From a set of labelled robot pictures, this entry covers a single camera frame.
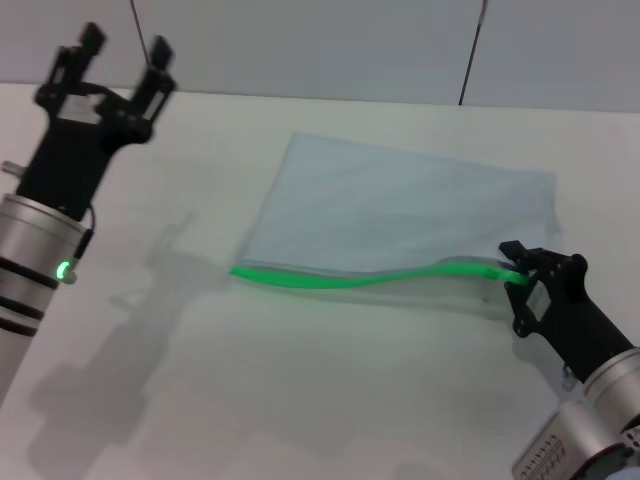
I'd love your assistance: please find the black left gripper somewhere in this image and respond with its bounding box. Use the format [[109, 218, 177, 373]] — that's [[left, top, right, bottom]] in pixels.
[[17, 21, 180, 221]]

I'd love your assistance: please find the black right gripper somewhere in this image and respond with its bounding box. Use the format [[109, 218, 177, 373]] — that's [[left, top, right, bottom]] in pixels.
[[498, 240, 640, 385]]

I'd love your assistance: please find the translucent document bag green zipper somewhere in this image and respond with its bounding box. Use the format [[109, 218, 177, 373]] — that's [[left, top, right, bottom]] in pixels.
[[228, 130, 567, 322]]

